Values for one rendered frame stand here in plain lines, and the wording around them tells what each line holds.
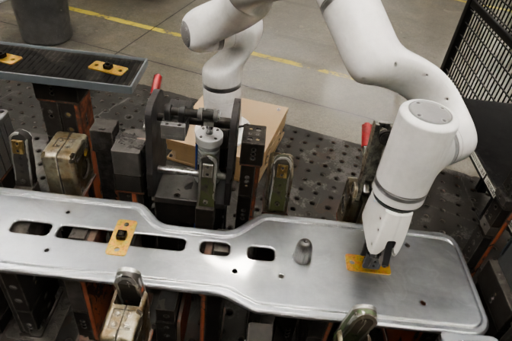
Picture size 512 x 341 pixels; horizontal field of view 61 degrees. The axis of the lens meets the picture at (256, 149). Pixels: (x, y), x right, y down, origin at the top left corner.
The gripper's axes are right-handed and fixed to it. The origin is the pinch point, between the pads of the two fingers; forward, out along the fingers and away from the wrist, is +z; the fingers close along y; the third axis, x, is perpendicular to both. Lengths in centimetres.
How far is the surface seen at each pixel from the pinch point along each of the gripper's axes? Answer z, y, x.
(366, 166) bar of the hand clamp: -9.5, -13.9, -1.6
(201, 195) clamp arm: 1.5, -11.8, -33.6
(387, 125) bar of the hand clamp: -18.1, -16.2, 0.6
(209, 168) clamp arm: -5.1, -12.9, -32.4
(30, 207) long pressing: 3, -5, -66
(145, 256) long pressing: 3.1, 3.7, -41.2
